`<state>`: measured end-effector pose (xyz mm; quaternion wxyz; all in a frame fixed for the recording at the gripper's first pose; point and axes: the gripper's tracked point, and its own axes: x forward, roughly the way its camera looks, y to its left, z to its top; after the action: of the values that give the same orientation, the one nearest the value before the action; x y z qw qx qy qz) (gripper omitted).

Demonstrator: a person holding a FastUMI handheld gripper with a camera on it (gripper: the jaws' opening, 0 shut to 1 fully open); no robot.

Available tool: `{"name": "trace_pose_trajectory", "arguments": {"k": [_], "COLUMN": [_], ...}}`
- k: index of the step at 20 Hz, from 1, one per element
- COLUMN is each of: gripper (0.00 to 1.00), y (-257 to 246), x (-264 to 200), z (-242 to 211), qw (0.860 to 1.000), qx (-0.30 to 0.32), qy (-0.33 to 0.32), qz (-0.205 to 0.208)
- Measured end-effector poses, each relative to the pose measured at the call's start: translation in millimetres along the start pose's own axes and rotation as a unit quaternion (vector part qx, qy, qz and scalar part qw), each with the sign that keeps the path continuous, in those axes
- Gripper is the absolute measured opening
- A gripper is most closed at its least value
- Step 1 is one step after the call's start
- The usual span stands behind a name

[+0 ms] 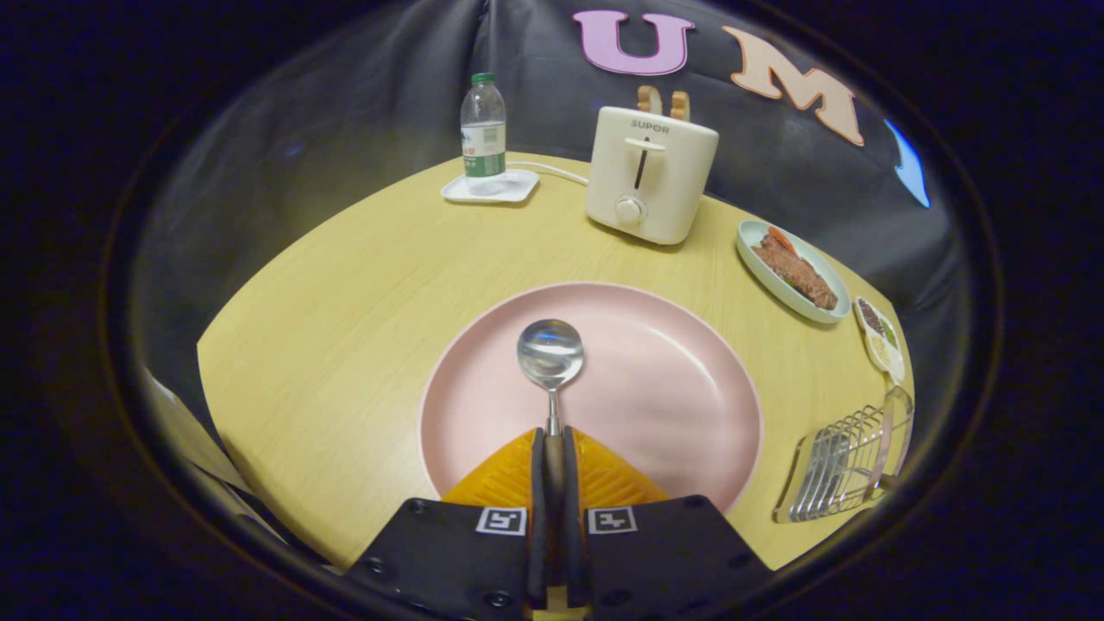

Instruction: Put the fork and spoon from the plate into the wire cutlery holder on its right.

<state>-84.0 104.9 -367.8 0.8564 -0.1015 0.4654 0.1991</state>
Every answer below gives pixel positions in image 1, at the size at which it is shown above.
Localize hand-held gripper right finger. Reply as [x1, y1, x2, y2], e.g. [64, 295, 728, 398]
[565, 427, 775, 621]

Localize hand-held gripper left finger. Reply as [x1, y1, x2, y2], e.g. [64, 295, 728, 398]
[343, 427, 549, 621]

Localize spoon with wooden handle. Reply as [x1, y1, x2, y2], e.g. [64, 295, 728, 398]
[517, 319, 585, 518]

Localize pink round plate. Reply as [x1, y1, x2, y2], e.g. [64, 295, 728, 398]
[418, 282, 764, 516]

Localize pale green plate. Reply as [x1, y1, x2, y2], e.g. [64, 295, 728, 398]
[736, 220, 852, 325]

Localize brown cooked meat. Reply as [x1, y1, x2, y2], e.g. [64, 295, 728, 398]
[752, 235, 839, 311]

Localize white square coaster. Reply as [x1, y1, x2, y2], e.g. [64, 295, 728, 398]
[441, 168, 541, 204]

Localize cream white toaster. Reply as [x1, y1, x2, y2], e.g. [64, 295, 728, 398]
[585, 105, 720, 246]

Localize white divided condiment dish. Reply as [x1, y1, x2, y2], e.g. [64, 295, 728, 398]
[853, 296, 906, 385]

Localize clear plastic water bottle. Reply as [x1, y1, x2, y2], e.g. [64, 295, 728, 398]
[460, 72, 508, 196]

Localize metal wire basket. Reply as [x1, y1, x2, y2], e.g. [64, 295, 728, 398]
[774, 386, 915, 524]

